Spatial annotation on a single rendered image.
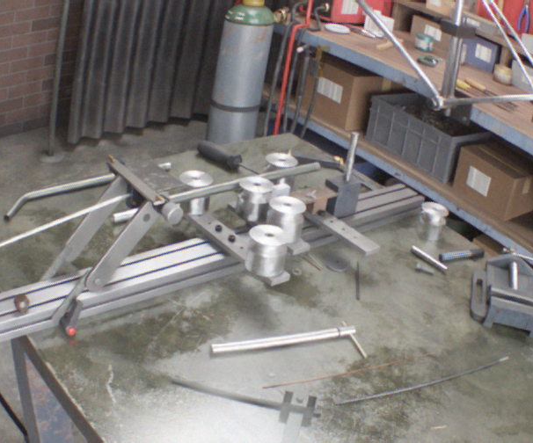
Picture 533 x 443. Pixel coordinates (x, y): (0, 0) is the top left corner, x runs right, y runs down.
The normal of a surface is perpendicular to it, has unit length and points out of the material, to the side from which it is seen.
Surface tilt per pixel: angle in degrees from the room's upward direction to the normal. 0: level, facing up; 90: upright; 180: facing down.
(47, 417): 90
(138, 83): 89
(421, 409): 0
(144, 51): 90
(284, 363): 0
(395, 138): 90
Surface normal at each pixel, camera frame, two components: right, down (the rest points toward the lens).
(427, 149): -0.75, 0.22
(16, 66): 0.65, 0.45
